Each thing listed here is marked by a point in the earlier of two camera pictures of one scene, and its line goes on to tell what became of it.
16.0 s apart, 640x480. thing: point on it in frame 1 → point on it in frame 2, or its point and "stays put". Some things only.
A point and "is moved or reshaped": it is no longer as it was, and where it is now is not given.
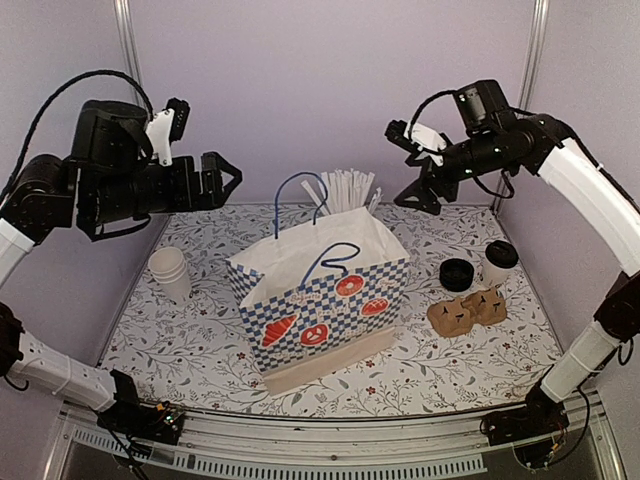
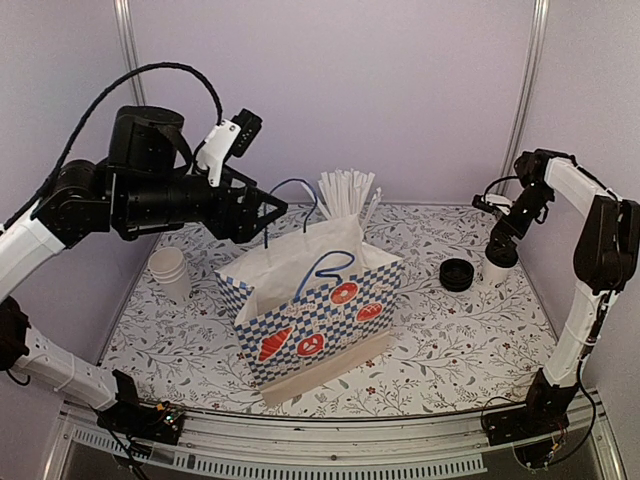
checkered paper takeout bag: (321, 298) is moved or reshaped
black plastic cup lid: (502, 253) stays put
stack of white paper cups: (168, 267) stays put
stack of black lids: (456, 274) stays put
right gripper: (420, 187) → (503, 235)
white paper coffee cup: (495, 276) stays put
